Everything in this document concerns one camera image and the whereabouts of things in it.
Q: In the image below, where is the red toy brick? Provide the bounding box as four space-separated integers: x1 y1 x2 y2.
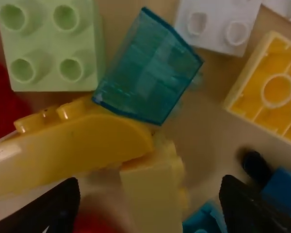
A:
0 54 39 144
72 210 123 233

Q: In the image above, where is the clear teal toy brick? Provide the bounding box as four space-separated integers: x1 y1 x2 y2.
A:
91 6 204 126

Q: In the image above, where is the yellow curved toy brick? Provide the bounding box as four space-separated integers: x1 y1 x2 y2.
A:
0 100 155 202

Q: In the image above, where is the black toy brick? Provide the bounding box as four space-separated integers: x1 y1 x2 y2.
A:
240 149 274 187

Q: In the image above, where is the pale yellow toy brick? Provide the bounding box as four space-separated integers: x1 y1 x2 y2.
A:
120 140 191 233

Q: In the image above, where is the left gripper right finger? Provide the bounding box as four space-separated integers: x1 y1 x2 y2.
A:
219 175 291 233

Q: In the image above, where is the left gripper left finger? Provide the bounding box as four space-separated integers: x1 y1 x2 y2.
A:
0 177 82 233

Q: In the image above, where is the tan tray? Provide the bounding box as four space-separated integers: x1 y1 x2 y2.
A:
0 0 291 233

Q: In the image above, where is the pale green toy brick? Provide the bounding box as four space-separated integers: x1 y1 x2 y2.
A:
0 0 106 92

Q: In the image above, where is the light blue toy brick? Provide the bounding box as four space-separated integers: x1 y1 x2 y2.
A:
183 199 230 233

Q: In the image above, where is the white toy brick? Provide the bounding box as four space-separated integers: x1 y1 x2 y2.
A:
174 0 262 58

